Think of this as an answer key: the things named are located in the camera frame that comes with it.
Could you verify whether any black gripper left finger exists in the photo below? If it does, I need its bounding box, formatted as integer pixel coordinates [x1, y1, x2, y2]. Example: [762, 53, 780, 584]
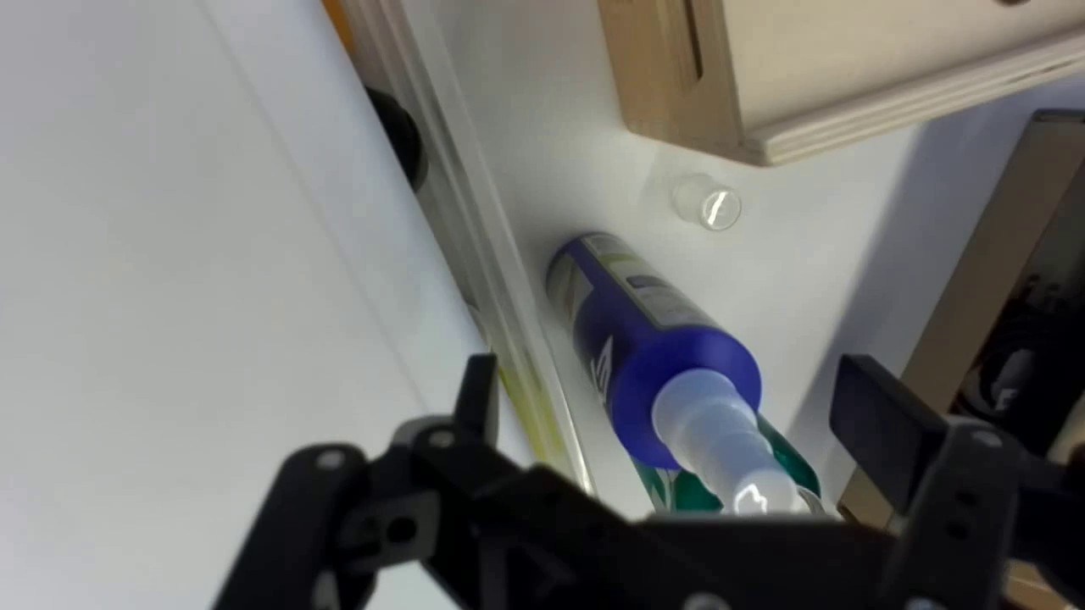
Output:
[452, 352, 501, 449]

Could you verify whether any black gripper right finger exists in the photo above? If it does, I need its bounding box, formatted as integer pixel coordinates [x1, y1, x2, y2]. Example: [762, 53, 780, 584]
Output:
[827, 352, 954, 523]

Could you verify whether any blue marker bottle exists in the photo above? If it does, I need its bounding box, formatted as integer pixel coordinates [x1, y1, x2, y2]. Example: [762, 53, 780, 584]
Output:
[541, 228, 834, 523]

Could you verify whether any flat wooden box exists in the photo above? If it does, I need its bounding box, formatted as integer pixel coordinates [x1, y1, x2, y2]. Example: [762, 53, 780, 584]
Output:
[837, 106, 1085, 610]

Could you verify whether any white lidded plastic container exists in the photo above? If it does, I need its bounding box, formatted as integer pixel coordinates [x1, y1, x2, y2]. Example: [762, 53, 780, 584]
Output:
[0, 0, 597, 610]

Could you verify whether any clear plastic cap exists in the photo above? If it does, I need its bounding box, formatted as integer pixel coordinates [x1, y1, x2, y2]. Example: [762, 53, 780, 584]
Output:
[663, 169, 745, 236]

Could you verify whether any wooden shape sorter cube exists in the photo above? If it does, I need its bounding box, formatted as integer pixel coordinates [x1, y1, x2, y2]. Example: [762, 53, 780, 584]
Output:
[593, 0, 1085, 169]

